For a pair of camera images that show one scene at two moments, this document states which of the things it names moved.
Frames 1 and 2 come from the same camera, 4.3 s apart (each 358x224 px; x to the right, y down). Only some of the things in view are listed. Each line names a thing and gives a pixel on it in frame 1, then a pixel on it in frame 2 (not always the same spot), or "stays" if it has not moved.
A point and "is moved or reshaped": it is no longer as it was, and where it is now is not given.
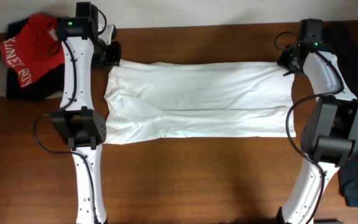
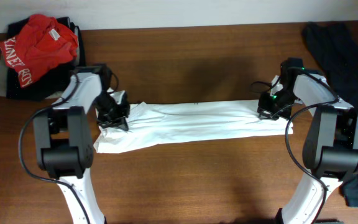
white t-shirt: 175,101 is moved or reshaped
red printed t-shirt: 35,49 stays
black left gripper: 115,58 to 120,121
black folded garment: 50,84 stays
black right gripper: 283,60 to 266,112
